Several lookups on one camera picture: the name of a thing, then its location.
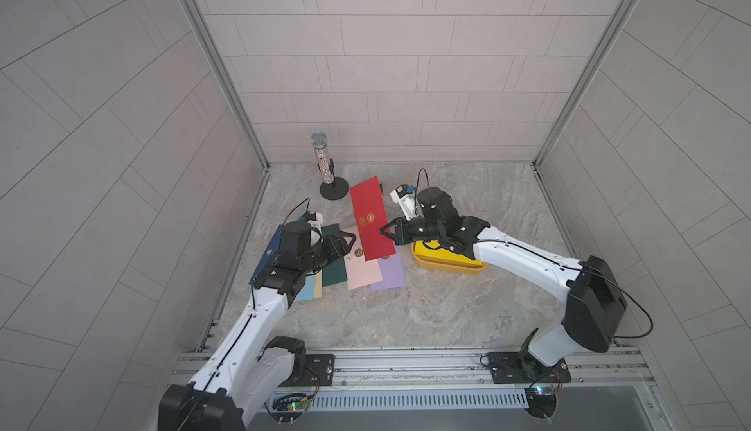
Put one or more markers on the light blue envelope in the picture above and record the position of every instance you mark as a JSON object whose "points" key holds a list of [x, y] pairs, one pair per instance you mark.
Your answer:
{"points": [[308, 291]]}

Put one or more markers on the yellow plastic storage box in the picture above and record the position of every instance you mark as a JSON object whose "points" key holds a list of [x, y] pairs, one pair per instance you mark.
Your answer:
{"points": [[450, 268]]}

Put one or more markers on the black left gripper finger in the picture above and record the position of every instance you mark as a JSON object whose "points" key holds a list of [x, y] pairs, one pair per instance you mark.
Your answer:
{"points": [[344, 251], [345, 238]]}

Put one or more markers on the left green circuit board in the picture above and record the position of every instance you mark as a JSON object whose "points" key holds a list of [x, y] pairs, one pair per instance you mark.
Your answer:
{"points": [[290, 406]]}

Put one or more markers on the red envelope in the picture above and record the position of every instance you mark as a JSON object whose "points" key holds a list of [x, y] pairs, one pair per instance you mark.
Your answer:
{"points": [[370, 217]]}

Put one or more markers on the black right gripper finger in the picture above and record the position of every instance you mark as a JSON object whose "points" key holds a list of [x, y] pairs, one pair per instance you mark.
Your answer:
{"points": [[397, 238], [394, 227]]}

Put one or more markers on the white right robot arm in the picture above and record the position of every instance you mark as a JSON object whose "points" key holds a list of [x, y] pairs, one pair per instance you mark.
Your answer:
{"points": [[594, 303]]}

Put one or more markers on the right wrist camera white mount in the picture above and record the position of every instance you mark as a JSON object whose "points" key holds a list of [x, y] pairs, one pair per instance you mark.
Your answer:
{"points": [[405, 197]]}

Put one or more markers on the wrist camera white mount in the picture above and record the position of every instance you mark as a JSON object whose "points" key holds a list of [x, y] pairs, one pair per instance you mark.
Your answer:
{"points": [[405, 197], [314, 219]]}

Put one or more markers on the pink envelope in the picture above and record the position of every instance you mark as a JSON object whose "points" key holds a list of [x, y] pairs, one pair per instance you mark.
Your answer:
{"points": [[359, 271]]}

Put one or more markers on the right green circuit board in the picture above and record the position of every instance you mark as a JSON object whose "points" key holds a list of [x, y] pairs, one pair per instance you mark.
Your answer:
{"points": [[541, 401]]}

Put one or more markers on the beige tan envelope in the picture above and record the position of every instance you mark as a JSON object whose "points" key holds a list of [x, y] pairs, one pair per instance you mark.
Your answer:
{"points": [[318, 285]]}

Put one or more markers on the lavender purple envelope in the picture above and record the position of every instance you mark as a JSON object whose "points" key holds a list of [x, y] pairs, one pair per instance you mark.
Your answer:
{"points": [[392, 273]]}

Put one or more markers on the rhinestone microphone on black stand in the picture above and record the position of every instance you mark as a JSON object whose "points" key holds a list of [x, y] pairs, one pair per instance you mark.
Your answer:
{"points": [[332, 187]]}

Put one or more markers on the dark green envelope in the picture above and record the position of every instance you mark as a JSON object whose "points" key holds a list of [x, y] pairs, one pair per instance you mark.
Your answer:
{"points": [[335, 273]]}

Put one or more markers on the green circuit board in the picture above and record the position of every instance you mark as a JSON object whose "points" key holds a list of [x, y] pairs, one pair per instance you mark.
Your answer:
{"points": [[541, 401], [290, 406]]}

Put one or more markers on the navy blue envelope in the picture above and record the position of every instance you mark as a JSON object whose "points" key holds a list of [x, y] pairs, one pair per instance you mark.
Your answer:
{"points": [[271, 249]]}

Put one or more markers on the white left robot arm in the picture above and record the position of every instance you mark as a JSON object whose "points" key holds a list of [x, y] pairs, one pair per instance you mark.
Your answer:
{"points": [[249, 365]]}

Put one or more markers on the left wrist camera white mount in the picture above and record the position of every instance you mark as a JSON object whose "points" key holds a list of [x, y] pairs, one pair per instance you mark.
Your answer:
{"points": [[314, 219]]}

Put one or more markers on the metal base rail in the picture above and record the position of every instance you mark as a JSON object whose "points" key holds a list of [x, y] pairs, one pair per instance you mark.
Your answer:
{"points": [[455, 379]]}

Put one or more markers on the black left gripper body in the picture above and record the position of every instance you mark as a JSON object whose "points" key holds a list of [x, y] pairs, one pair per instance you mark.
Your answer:
{"points": [[319, 255]]}

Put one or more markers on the yellow envelope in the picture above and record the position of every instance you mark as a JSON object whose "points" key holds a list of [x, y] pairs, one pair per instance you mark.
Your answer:
{"points": [[434, 252]]}

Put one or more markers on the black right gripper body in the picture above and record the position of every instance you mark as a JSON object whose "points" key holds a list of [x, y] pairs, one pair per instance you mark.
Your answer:
{"points": [[422, 228]]}

